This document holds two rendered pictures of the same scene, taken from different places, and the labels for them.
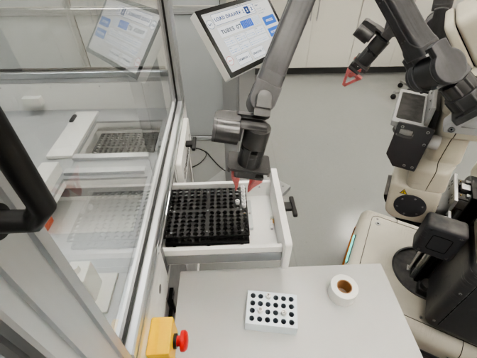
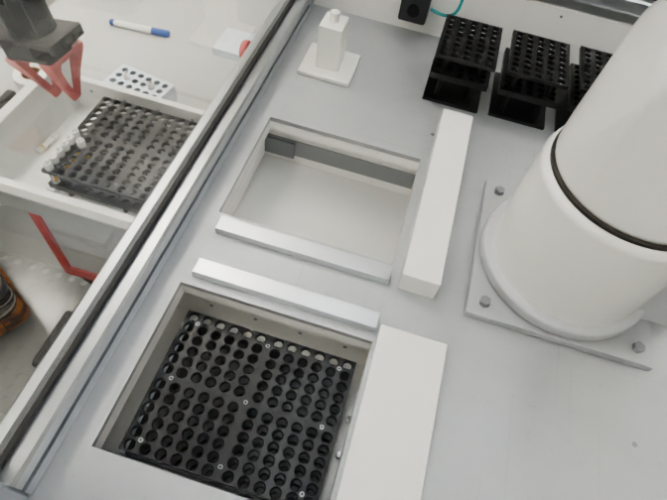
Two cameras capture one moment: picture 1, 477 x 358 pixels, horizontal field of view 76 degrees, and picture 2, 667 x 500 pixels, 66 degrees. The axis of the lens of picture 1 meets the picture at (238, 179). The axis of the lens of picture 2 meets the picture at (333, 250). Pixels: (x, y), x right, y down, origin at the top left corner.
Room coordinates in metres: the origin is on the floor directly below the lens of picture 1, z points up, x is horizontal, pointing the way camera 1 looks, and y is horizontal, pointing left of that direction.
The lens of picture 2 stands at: (1.03, 0.49, 1.50)
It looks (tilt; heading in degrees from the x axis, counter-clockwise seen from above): 56 degrees down; 190
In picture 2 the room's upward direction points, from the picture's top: 11 degrees clockwise
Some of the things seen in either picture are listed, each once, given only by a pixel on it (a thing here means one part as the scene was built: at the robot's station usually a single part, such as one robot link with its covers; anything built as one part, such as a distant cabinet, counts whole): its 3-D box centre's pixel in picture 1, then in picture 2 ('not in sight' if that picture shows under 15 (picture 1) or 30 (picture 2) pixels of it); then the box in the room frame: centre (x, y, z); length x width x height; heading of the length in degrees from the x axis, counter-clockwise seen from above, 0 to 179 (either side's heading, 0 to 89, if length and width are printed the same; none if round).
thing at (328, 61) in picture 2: not in sight; (332, 40); (0.30, 0.30, 1.00); 0.09 x 0.08 x 0.10; 93
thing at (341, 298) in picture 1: (342, 290); not in sight; (0.40, -0.27, 0.78); 0.07 x 0.07 x 0.04
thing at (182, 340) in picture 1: (180, 340); not in sight; (0.24, 0.12, 0.88); 0.04 x 0.03 x 0.04; 3
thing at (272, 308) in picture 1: (271, 312); not in sight; (0.34, -0.08, 0.78); 0.12 x 0.08 x 0.04; 84
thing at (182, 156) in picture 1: (184, 150); not in sight; (0.88, 0.20, 0.87); 0.29 x 0.02 x 0.11; 3
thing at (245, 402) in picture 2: not in sight; (246, 410); (0.87, 0.40, 0.87); 0.22 x 0.18 x 0.06; 93
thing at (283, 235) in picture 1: (278, 214); not in sight; (0.58, -0.11, 0.87); 0.29 x 0.02 x 0.11; 3
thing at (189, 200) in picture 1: (208, 217); not in sight; (0.57, 0.09, 0.87); 0.22 x 0.18 x 0.06; 93
